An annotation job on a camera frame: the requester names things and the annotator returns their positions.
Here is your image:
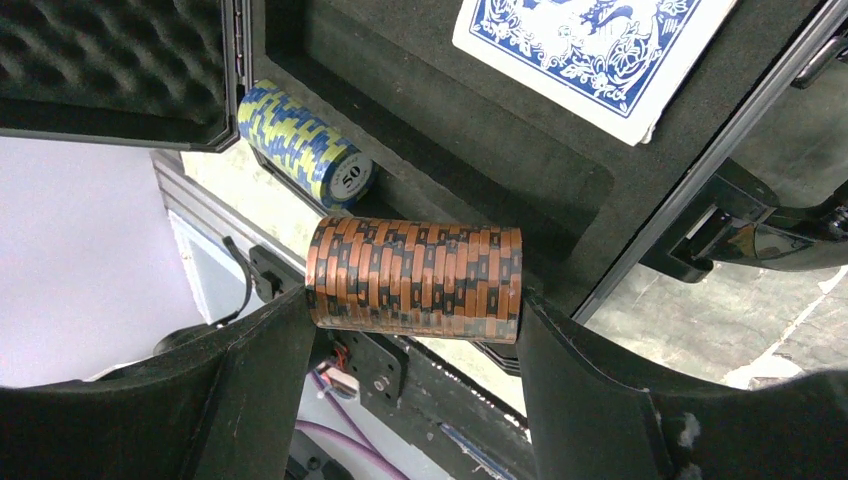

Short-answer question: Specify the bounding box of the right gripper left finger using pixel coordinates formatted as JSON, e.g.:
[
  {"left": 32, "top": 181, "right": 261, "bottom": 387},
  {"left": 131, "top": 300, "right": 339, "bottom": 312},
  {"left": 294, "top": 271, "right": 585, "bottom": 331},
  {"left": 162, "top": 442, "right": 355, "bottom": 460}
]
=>
[{"left": 1, "top": 288, "right": 315, "bottom": 479}]

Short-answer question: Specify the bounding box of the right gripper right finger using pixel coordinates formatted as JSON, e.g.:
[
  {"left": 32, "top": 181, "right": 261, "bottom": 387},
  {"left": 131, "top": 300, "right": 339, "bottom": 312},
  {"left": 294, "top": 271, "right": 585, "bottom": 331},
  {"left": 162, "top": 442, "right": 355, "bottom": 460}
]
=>
[{"left": 517, "top": 291, "right": 847, "bottom": 479}]

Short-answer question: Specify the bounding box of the dark brown poker chip stack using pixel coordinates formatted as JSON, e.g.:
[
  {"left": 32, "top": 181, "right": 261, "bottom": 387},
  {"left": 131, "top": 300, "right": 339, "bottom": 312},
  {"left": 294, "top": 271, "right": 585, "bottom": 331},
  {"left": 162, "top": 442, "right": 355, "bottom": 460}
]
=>
[{"left": 305, "top": 217, "right": 523, "bottom": 344}]

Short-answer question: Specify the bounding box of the grey-green poker chip stack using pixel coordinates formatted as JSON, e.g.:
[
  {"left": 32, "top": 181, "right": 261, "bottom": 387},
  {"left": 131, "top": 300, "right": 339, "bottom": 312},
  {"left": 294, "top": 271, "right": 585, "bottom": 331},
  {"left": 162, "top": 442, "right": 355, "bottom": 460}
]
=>
[{"left": 237, "top": 80, "right": 379, "bottom": 209}]

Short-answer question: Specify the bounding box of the black poker set case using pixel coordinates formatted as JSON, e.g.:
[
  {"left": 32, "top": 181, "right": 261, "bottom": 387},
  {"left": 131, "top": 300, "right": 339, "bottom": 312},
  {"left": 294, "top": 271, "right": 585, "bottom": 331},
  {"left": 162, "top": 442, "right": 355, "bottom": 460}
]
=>
[{"left": 1, "top": 1, "right": 825, "bottom": 310}]

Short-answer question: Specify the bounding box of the blue playing card deck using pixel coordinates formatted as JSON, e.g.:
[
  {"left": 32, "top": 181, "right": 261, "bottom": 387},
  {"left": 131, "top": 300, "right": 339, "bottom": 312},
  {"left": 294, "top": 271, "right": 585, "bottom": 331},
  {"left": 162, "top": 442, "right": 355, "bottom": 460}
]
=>
[{"left": 452, "top": 0, "right": 735, "bottom": 146}]

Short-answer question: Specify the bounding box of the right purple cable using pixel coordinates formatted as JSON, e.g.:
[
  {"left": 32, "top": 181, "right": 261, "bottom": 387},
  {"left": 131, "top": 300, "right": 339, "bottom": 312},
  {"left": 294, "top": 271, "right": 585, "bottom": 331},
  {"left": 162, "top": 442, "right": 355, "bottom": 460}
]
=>
[{"left": 294, "top": 370, "right": 412, "bottom": 480}]

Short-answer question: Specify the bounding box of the silver aluminium frame rail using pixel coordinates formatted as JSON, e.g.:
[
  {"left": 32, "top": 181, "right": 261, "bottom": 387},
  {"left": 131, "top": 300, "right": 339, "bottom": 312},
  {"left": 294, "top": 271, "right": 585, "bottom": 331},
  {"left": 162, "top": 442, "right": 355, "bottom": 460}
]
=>
[{"left": 150, "top": 148, "right": 313, "bottom": 326}]

